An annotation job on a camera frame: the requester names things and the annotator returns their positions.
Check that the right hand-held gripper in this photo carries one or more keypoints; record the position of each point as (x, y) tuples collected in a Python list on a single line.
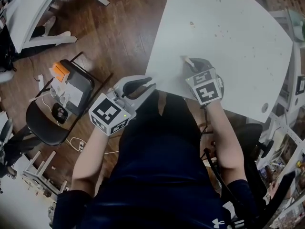
[(206, 92)]

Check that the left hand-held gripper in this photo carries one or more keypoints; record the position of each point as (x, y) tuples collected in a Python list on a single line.
[(106, 110)]

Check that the white cleaning wipe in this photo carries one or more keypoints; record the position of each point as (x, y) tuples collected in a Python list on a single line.
[(187, 59)]

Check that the person's right forearm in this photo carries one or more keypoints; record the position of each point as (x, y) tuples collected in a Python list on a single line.
[(226, 142)]

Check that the person's left forearm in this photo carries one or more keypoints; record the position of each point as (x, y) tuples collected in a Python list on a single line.
[(90, 161)]

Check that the white table with crumbs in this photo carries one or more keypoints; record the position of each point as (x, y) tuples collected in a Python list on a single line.
[(226, 56)]

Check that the person's black trousers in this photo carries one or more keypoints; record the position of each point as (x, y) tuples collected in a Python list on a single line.
[(176, 113)]

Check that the white paper sheet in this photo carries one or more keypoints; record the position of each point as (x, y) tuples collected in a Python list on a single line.
[(74, 93)]

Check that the orange box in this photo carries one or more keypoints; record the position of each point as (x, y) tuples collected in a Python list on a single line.
[(60, 71)]

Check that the black pouch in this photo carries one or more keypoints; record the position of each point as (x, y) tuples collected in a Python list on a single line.
[(59, 112)]

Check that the grey round grommet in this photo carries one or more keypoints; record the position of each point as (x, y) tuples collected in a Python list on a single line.
[(265, 108)]

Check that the white shelf desk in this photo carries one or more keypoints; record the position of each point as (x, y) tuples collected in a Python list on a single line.
[(291, 85)]

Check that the black folding chair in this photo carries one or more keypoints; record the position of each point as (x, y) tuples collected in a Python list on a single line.
[(45, 128)]

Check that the person's navy shirt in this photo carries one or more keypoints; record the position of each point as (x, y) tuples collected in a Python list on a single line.
[(162, 180)]

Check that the black framed picture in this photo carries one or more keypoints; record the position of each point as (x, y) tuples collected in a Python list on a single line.
[(301, 85)]

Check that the small white table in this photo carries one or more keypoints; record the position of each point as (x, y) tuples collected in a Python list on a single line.
[(31, 11)]

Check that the grey handheld device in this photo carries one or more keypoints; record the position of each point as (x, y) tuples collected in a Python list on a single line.
[(6, 132)]

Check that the large white table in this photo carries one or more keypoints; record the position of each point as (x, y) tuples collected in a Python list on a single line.
[(21, 206)]

